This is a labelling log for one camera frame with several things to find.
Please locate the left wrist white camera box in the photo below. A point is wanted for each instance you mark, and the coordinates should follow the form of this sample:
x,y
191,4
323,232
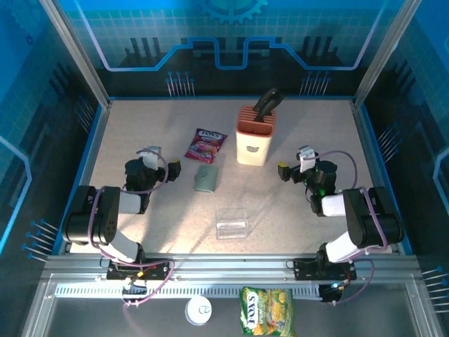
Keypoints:
x,y
151,159

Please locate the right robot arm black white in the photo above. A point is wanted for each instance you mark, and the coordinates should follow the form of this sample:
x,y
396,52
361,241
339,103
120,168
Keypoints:
x,y
372,217

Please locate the aluminium frame post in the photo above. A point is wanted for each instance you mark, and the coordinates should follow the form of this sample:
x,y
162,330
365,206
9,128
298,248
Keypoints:
x,y
386,49
76,49

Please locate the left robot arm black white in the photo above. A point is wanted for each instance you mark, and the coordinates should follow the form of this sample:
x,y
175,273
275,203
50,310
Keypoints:
x,y
91,217

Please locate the green Fox's candy bag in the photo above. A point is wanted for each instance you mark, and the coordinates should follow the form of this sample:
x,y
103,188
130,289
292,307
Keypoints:
x,y
266,312

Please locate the clear acrylic box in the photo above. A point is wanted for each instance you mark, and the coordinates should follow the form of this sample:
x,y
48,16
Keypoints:
x,y
231,224

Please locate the pale green card holder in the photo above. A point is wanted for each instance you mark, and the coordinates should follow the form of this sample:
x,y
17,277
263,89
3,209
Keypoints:
x,y
206,178

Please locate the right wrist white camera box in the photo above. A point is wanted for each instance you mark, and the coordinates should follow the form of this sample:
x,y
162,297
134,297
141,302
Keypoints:
x,y
307,158

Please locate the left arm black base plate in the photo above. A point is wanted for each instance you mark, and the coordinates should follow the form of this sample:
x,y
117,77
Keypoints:
x,y
158,269

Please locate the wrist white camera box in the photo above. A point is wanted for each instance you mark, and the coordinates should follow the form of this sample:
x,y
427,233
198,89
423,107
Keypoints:
x,y
151,159
307,158

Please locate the purple Fox's candy bag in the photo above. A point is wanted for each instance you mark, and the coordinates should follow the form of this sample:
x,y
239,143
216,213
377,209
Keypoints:
x,y
205,145

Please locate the aluminium front frame rail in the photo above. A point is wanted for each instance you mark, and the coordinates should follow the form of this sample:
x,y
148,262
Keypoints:
x,y
228,267

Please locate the grey metal front shelf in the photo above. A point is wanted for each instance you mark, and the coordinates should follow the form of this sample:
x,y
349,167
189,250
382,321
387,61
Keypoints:
x,y
87,319

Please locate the cream orange knife block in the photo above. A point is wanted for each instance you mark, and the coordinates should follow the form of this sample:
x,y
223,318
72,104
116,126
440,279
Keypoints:
x,y
250,147

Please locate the white round lid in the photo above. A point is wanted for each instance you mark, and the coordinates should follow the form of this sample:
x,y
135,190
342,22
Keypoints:
x,y
198,310

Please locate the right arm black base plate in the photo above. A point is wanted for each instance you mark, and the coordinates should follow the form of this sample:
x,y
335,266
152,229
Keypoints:
x,y
305,269

